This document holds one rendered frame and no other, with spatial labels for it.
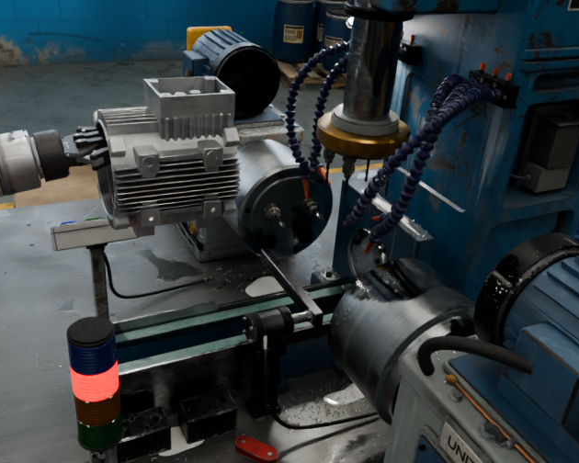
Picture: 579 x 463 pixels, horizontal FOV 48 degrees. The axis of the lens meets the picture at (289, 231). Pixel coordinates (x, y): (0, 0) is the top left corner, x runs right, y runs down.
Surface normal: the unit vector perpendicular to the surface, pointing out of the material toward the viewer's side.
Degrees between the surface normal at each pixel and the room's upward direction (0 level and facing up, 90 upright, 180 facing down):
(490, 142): 90
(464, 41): 90
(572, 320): 49
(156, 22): 90
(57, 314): 0
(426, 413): 90
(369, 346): 66
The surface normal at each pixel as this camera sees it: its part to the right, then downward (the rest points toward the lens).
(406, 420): -0.90, 0.15
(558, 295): -0.53, -0.56
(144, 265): 0.07, -0.87
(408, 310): -0.36, -0.69
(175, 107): 0.43, 0.46
